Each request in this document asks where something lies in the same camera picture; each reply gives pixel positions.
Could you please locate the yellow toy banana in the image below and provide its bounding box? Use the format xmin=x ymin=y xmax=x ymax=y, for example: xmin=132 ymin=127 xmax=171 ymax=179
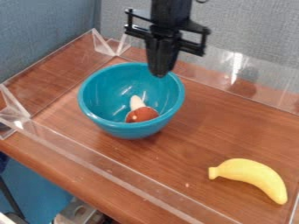
xmin=208 ymin=158 xmax=287 ymax=205

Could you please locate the grey metal bracket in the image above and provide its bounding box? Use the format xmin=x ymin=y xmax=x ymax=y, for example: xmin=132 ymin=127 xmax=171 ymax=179
xmin=52 ymin=198 xmax=105 ymax=224

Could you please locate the brown white toy mushroom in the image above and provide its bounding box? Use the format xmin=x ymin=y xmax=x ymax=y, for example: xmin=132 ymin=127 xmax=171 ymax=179
xmin=125 ymin=95 xmax=159 ymax=123

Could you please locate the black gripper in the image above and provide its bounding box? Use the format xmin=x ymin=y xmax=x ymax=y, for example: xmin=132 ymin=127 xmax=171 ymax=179
xmin=125 ymin=0 xmax=211 ymax=77

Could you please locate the blue bowl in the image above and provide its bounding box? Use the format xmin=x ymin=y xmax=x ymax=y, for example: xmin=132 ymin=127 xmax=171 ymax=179
xmin=77 ymin=62 xmax=185 ymax=139

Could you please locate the clear acrylic barrier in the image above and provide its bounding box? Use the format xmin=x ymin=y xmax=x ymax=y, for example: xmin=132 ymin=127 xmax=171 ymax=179
xmin=0 ymin=31 xmax=299 ymax=224

